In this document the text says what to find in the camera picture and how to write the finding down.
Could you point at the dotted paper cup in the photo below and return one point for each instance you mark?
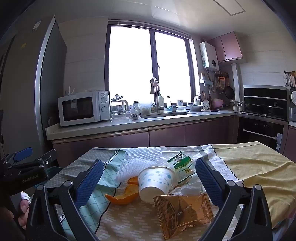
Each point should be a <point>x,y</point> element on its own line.
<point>155,183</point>

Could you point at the clear plastic container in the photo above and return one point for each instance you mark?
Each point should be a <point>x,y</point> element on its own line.
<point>145,109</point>

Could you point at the white microwave oven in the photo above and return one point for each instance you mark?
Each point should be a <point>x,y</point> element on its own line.
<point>78,109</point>

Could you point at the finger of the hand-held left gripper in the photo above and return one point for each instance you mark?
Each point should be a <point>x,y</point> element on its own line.
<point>22,154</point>
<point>45,158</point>

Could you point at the purple kitchen counter cabinet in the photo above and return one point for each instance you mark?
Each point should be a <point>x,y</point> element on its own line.
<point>166,136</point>

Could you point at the white tissue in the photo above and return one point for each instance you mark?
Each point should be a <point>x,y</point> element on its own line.
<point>187,188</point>

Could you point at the patterned tablecloth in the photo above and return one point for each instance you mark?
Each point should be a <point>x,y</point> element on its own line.
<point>129,222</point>

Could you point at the kitchen scale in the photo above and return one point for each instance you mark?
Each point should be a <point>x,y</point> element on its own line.
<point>292,104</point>

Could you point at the gold snack wrapper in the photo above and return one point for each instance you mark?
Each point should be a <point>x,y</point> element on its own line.
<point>185,213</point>

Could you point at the glass electric kettle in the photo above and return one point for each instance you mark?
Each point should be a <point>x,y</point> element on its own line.
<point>118,105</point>

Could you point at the white wall water heater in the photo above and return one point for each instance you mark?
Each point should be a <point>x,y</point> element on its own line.
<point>209,55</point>

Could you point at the kitchen sink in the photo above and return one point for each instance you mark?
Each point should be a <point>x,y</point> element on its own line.
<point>166,114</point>

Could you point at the black cooking pot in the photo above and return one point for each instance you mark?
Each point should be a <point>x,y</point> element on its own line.
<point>255,108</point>
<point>274,110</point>

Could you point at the pink upper wall cabinet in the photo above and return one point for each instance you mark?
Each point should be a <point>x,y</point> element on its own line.
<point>229,47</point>

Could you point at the hanging black frying pan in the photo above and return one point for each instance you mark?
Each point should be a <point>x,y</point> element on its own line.
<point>229,91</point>

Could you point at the pink bowl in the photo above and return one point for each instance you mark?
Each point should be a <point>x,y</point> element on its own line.
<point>217,103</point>

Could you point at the metal basin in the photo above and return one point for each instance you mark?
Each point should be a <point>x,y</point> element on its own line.
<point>194,108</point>

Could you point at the grey refrigerator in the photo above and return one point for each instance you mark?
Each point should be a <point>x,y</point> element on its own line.
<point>27,81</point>

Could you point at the steel kitchen faucet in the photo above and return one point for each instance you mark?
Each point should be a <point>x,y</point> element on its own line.
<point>156,92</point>

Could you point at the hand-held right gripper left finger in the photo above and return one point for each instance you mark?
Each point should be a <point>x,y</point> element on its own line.
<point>90,183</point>

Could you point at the white soap bottle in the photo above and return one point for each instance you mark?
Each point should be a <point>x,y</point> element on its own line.
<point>161,102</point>

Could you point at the black built-in oven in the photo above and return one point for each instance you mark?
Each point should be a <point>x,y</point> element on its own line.
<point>259,129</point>

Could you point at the person's left hand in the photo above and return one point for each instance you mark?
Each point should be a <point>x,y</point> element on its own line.
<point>23,208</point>

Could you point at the black range hood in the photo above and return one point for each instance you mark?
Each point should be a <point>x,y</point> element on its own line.
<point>266,92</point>

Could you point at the green clear snack wrapper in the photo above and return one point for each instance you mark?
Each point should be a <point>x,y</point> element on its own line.
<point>182,165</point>

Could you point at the kitchen window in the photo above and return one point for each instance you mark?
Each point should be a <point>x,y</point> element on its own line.
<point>131,67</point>

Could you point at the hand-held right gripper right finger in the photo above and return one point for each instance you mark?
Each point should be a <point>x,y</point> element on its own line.
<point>208,183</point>

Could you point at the small patterned bowl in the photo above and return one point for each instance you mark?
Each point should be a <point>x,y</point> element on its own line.
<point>134,117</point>

